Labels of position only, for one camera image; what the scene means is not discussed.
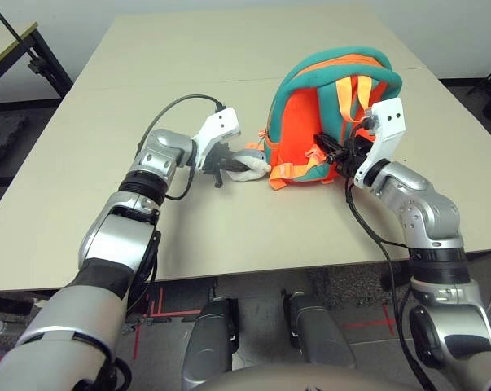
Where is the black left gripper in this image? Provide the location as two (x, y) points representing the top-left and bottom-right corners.
(203, 141), (250, 188)

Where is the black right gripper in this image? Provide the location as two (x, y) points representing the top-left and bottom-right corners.
(313, 133), (376, 180)

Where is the grey and white plush toy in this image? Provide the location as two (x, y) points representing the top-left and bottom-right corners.
(228, 148), (270, 182)

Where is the orange and teal backpack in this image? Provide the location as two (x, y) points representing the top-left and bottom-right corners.
(244, 45), (404, 191)

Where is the grey robot right leg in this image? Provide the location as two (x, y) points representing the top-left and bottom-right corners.
(283, 288), (356, 370)

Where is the grey robot leg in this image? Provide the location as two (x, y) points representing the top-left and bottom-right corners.
(283, 288), (356, 370)
(182, 296), (240, 391)

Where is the grey robot left leg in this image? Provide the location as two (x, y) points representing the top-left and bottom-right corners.
(182, 296), (240, 391)

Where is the thin black rod with clamp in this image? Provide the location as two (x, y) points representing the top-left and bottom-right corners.
(0, 0), (46, 74)

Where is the grey robot torso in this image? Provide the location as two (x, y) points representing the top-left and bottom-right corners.
(228, 362), (490, 391)

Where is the dark foam floor mat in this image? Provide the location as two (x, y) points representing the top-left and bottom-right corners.
(0, 113), (28, 172)

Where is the black framed side table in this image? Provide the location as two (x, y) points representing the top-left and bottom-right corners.
(0, 0), (75, 111)

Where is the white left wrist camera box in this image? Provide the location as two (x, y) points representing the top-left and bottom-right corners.
(191, 106), (242, 164)

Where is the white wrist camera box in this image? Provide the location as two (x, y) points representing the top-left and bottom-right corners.
(353, 97), (407, 189)
(191, 106), (242, 164)

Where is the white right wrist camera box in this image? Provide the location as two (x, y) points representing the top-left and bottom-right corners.
(353, 97), (407, 189)

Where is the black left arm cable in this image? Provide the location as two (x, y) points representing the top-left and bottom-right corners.
(138, 94), (230, 286)

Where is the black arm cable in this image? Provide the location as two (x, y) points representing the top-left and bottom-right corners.
(138, 94), (230, 286)
(344, 117), (433, 391)

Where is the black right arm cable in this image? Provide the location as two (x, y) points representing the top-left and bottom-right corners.
(344, 117), (433, 391)

